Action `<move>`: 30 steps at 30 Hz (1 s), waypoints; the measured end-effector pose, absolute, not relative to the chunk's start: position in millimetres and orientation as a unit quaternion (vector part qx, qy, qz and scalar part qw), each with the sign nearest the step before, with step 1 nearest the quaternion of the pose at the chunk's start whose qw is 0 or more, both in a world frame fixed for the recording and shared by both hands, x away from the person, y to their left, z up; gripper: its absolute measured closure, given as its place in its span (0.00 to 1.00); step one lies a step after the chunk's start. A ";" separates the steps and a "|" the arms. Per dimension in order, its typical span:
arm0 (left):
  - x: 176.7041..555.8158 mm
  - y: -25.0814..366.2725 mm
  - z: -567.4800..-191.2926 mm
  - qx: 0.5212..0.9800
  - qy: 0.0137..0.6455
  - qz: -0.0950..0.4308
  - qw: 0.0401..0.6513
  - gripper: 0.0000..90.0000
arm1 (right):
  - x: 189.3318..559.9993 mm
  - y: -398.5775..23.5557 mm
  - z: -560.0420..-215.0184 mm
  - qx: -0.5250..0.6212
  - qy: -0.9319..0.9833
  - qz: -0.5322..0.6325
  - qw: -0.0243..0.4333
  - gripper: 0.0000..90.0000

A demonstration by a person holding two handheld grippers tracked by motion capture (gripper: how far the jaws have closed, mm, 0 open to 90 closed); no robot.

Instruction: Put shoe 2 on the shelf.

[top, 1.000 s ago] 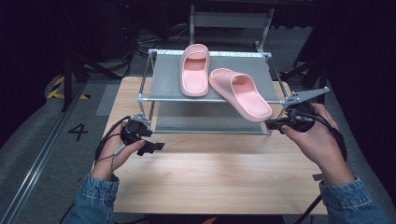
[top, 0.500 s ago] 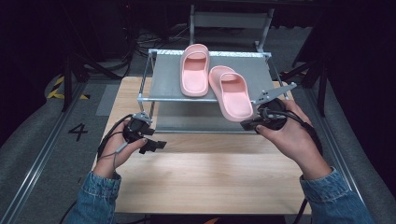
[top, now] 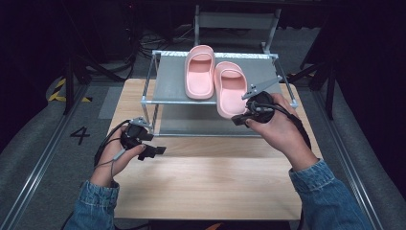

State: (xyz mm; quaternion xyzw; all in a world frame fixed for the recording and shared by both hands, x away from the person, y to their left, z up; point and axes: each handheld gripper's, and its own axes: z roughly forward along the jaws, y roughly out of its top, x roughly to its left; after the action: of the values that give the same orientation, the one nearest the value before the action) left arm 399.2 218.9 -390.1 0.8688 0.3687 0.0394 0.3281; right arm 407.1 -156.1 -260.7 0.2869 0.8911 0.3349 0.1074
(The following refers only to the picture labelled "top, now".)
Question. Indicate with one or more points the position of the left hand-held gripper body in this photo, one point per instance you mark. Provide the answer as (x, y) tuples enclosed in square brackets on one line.
[(132, 137)]

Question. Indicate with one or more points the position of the metal shoe rack grey shelves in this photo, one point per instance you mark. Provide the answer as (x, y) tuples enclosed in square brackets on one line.
[(172, 80)]

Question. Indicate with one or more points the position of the black tripod stand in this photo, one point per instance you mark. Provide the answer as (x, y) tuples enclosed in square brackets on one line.
[(330, 89), (68, 86)]

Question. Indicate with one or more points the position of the person's right hand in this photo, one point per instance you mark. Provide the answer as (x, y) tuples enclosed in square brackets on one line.
[(284, 134)]

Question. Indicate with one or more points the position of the grey metal folding chair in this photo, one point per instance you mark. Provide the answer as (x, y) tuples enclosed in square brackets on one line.
[(236, 20)]

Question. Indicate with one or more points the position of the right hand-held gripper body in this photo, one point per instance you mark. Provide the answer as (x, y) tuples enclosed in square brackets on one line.
[(260, 108)]

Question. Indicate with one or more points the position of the person's left hand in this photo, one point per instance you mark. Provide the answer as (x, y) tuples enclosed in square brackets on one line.
[(110, 163)]

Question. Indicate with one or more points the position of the pink foam slipper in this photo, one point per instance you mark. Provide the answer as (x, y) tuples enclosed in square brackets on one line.
[(199, 76), (230, 92)]

